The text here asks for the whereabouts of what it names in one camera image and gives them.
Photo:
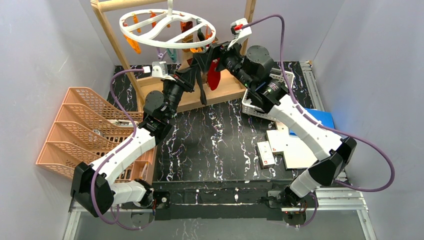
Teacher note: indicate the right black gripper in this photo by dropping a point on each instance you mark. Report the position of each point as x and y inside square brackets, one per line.
[215, 54]

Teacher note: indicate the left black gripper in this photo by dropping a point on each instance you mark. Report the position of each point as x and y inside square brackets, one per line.
[185, 81]

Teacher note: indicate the black sock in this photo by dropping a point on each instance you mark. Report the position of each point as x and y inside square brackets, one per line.
[199, 81]

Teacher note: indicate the white round clip hanger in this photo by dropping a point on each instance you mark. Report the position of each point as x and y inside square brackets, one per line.
[167, 28]

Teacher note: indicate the orange clothes peg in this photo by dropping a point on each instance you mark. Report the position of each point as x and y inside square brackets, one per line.
[134, 45]

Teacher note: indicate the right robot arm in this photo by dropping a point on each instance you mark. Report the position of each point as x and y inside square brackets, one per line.
[332, 151]

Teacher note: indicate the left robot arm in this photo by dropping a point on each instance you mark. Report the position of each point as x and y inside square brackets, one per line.
[126, 159]

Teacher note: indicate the red sock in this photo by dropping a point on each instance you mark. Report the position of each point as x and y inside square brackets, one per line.
[213, 75]

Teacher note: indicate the white perforated laundry basket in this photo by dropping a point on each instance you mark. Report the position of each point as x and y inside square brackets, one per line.
[259, 99]

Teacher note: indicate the small white red box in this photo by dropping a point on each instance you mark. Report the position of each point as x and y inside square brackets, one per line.
[265, 155]

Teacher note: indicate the peach mesh file organizer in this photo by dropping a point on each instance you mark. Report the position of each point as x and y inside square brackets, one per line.
[85, 129]

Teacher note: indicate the blue folder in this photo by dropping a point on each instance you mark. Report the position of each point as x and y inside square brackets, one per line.
[318, 119]

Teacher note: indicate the white flat board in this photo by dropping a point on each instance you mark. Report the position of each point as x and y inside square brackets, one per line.
[295, 153]

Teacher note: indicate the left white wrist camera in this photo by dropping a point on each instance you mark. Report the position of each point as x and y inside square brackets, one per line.
[158, 69]

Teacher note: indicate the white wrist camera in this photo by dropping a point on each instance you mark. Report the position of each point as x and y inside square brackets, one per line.
[240, 32]
[158, 69]

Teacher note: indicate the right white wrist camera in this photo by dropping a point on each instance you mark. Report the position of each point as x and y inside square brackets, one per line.
[240, 32]

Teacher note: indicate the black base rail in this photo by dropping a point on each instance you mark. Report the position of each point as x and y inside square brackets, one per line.
[261, 199]

